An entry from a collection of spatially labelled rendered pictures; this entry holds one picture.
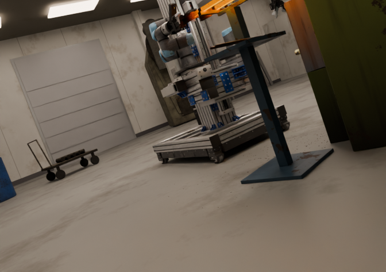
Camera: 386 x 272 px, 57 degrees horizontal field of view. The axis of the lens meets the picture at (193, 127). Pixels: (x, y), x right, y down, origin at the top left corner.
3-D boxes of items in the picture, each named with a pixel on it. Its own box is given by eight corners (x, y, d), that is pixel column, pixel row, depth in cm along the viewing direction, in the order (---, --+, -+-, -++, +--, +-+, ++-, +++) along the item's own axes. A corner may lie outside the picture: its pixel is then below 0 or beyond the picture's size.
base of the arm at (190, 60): (179, 71, 304) (175, 60, 303) (193, 66, 311) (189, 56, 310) (186, 66, 291) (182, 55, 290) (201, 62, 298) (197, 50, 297)
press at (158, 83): (205, 112, 1063) (172, 20, 1041) (229, 107, 946) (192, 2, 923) (161, 130, 995) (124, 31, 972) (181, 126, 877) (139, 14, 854)
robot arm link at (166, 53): (180, 51, 223) (174, 34, 222) (163, 57, 223) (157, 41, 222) (180, 53, 231) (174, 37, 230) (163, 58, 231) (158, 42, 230)
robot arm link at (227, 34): (222, 45, 324) (217, 31, 323) (232, 43, 332) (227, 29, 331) (231, 41, 315) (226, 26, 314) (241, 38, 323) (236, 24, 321)
